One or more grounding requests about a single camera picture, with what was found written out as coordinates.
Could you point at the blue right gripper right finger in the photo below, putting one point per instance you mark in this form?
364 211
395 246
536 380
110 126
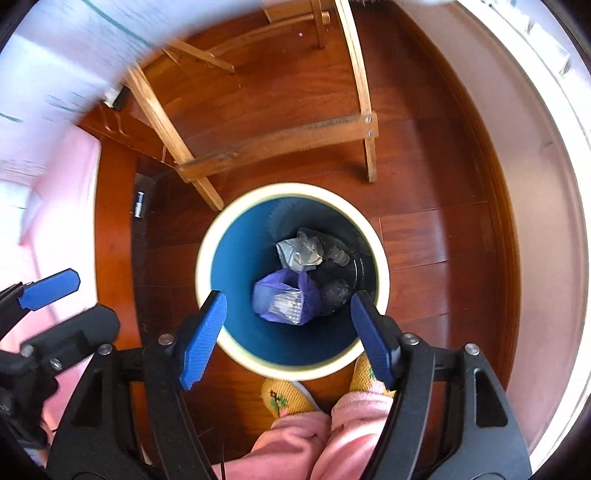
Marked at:
380 338

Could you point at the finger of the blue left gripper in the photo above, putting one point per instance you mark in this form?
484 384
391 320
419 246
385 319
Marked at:
48 290

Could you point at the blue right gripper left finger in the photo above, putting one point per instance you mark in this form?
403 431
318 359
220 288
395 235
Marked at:
197 337

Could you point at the black patterned wrapper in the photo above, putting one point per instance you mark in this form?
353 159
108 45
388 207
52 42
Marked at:
334 295

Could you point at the purple plastic bag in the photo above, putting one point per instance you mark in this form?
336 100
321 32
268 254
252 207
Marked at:
286 297

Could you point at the grey plastic trash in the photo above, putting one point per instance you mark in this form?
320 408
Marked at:
309 249

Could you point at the cream rimmed blue trash bin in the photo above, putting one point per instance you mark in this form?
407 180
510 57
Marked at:
239 249

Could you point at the right yellow slipper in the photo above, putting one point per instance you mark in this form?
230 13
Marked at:
364 379

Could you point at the yellow slipper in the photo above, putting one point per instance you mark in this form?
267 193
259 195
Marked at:
283 398
364 379

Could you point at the right pink trouser leg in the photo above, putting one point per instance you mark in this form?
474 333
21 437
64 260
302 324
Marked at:
358 421

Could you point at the pink trouser leg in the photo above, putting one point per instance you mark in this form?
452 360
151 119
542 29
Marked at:
358 421
288 450

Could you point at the pink bed sheet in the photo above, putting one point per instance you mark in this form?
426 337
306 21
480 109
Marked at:
49 227

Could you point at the left yellow slipper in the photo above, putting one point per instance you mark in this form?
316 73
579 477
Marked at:
283 398

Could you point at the left pink trouser leg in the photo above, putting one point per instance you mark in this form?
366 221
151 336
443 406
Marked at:
288 450

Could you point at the tree print tablecloth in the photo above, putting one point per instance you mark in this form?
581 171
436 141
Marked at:
59 57

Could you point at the wooden folding table frame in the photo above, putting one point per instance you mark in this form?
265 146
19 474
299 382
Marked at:
288 79

